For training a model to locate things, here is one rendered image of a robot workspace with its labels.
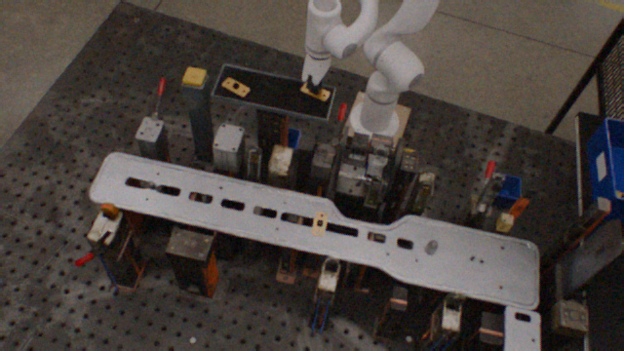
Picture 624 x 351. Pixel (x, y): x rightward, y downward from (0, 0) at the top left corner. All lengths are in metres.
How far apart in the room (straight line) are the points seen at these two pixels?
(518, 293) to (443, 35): 2.33
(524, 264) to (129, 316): 1.24
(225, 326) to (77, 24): 2.41
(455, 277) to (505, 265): 0.16
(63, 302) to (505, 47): 2.94
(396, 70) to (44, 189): 1.32
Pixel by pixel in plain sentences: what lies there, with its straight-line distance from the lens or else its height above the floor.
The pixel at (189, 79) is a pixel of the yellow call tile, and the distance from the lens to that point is 1.89.
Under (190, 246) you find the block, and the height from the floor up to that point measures 1.03.
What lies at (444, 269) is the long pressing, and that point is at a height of 1.00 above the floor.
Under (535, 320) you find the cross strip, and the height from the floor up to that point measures 1.00.
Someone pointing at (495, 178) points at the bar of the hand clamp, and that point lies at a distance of 1.74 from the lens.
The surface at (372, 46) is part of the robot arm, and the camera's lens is 1.98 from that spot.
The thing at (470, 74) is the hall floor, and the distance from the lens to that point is 3.69.
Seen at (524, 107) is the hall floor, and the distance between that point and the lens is 3.64.
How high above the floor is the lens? 2.57
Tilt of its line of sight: 57 degrees down
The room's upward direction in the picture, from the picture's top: 7 degrees clockwise
